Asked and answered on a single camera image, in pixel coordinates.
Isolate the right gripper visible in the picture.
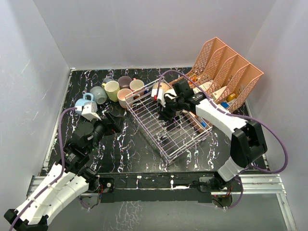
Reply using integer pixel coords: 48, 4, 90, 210
157, 96, 184, 121

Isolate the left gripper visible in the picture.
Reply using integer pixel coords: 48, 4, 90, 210
87, 111, 125, 154

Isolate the beige round mug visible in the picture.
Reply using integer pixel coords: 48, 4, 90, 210
153, 82, 170, 92

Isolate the light blue mug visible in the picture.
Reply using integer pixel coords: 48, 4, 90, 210
74, 92, 94, 115

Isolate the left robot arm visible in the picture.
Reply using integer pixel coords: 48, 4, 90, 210
4, 111, 124, 231

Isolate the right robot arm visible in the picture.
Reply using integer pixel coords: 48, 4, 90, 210
152, 79, 268, 191

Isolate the grey mug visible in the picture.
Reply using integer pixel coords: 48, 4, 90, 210
90, 86, 108, 105

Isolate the yellow-green mug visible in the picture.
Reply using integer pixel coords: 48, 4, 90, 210
102, 80, 120, 102

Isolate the purple mug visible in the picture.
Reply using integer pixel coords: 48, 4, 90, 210
118, 76, 132, 89

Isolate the pink mug white inside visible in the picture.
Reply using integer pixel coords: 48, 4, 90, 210
129, 79, 144, 95

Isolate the peach desk organizer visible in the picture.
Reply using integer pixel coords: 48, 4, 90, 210
167, 37, 264, 133

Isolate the white wire dish rack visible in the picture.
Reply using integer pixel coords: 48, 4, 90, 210
127, 80, 212, 165

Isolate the black front rail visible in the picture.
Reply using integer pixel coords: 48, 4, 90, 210
79, 170, 244, 204

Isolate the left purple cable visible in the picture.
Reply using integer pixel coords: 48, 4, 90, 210
8, 107, 79, 231

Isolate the purple cable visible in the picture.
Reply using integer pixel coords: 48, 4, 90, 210
158, 70, 289, 210
8, 107, 79, 231

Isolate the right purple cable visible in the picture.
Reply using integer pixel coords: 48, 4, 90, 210
158, 70, 289, 210

